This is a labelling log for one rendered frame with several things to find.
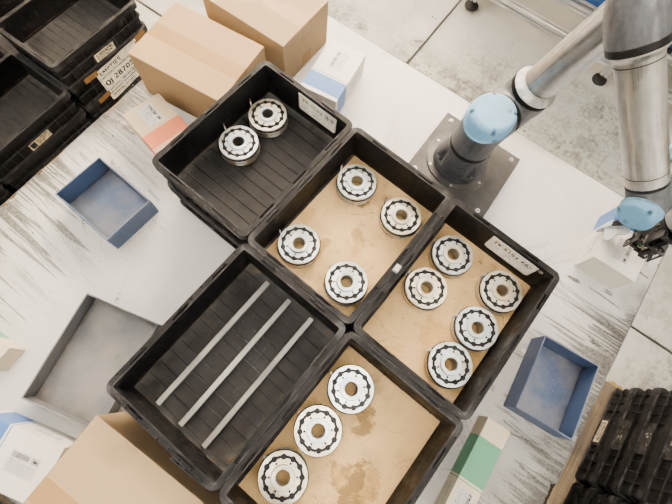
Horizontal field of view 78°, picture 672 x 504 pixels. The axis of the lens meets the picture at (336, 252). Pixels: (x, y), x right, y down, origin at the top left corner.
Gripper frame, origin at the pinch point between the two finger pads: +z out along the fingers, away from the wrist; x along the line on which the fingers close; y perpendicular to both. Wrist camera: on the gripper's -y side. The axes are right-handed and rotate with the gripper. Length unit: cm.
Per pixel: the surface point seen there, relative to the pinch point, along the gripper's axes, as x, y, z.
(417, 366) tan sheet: -31, 62, -7
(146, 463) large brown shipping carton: -66, 109, -14
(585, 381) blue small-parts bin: 7.9, 39.1, 2.1
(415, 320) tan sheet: -37, 54, -7
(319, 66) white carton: -100, 5, -3
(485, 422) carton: -10, 63, 0
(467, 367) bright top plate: -22, 57, -10
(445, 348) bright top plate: -28, 56, -10
